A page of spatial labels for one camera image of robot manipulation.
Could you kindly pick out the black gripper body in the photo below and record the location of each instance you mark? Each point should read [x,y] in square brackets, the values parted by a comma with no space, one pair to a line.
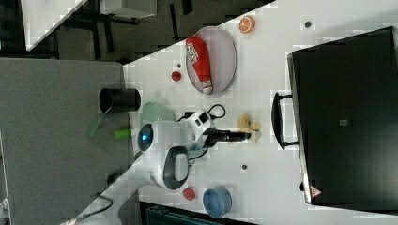
[215,136]

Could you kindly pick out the lime green utensil handle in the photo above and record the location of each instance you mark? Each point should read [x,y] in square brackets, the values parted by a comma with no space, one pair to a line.
[122,133]

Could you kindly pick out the strawberry toy near blue cup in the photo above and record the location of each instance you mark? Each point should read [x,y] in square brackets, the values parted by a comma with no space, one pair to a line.
[189,193]

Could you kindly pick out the silver black toaster oven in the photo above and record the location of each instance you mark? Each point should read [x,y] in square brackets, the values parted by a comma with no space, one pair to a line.
[345,105]

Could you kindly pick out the blue cup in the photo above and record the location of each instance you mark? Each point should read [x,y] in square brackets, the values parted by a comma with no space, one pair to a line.
[217,201]

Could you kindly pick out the green oval colander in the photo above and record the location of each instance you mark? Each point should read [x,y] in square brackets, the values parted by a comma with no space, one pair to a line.
[154,111]

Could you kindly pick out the black utensil holder cup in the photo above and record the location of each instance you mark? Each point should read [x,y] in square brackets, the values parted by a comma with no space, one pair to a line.
[119,100]

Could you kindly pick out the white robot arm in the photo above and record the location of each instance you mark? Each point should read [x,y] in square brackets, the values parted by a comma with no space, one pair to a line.
[163,162]

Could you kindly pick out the strawberry toy near plate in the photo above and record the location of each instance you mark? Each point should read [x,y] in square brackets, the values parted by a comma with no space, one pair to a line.
[176,76]

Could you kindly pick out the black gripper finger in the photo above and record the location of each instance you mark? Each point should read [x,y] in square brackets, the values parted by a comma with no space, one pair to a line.
[246,136]

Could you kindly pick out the green mug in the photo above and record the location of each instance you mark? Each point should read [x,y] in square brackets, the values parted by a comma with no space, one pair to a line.
[195,154]

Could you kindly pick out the orange slice toy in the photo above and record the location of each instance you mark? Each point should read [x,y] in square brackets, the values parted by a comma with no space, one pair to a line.
[246,24]

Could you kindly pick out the red ketchup bottle plush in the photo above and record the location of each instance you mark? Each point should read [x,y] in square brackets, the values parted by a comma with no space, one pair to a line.
[198,57]

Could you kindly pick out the grey round plate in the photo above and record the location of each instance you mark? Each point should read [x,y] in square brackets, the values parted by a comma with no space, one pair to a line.
[222,58]

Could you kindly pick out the yellow plush banana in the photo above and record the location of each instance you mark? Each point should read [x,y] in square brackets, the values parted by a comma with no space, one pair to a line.
[247,125]

